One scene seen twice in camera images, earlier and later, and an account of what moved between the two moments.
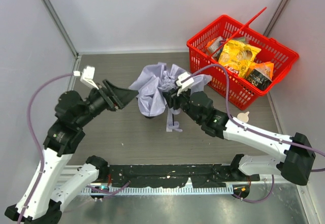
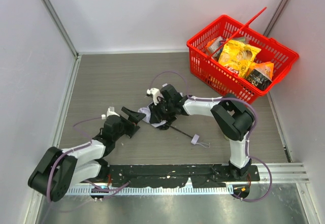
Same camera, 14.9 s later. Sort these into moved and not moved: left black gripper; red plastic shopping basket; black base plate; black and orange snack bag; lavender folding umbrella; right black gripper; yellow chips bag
Moved: right black gripper; lavender folding umbrella; left black gripper
Not moved: black and orange snack bag; yellow chips bag; black base plate; red plastic shopping basket
